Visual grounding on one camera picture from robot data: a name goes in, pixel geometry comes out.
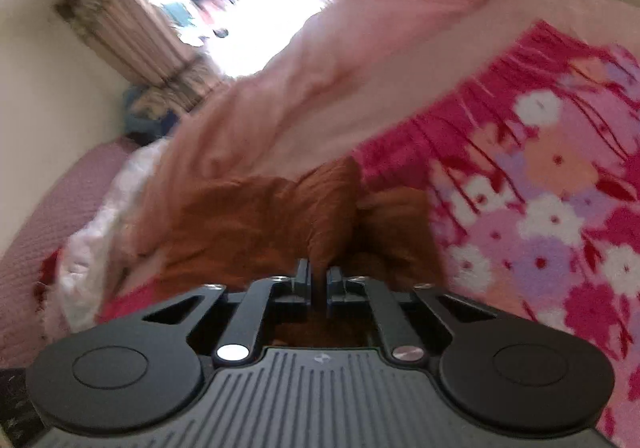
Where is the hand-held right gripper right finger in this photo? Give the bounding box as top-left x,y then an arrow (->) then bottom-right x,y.
325,265 -> 496,363

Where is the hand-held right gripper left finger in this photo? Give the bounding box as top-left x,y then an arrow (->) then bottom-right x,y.
140,258 -> 315,364

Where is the brown quilted jacket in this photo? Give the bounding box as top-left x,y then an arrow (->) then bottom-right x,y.
152,159 -> 446,349

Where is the pink quilt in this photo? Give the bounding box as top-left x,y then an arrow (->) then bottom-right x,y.
135,0 -> 528,249

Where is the white quilt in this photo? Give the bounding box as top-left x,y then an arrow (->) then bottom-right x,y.
47,138 -> 173,334

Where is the magenta floral blanket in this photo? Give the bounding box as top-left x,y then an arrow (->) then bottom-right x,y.
97,20 -> 640,439

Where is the blue and beige cloth pile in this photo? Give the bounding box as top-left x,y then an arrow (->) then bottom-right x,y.
122,83 -> 181,144

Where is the red cloth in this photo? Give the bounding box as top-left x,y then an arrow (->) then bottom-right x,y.
40,250 -> 66,294

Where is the pink quilted headboard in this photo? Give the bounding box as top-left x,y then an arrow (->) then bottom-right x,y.
0,140 -> 136,369

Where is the striped patterned curtain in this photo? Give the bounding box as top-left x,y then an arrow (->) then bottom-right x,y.
55,0 -> 226,114

